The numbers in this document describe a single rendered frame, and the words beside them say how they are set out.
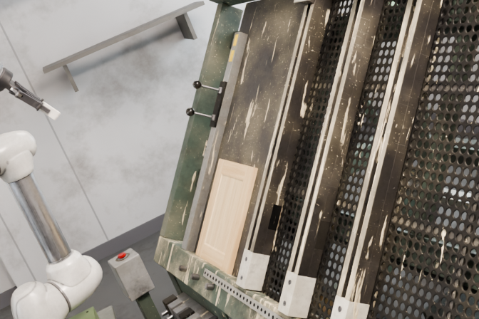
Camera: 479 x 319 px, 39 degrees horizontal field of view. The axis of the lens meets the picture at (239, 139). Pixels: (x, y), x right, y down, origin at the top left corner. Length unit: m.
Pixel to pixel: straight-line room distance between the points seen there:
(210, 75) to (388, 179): 1.43
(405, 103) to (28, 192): 1.52
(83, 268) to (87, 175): 2.92
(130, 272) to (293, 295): 1.11
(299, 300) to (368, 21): 0.87
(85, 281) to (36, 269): 2.97
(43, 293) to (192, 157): 0.88
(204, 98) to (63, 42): 2.65
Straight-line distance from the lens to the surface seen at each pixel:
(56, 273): 2.81
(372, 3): 2.12
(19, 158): 2.68
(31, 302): 2.74
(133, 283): 3.01
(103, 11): 5.57
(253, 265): 2.30
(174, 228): 3.08
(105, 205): 5.77
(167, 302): 2.84
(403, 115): 1.85
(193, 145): 3.05
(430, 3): 1.91
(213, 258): 2.66
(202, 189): 2.83
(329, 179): 2.04
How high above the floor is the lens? 1.98
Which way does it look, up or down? 15 degrees down
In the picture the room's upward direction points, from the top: 23 degrees counter-clockwise
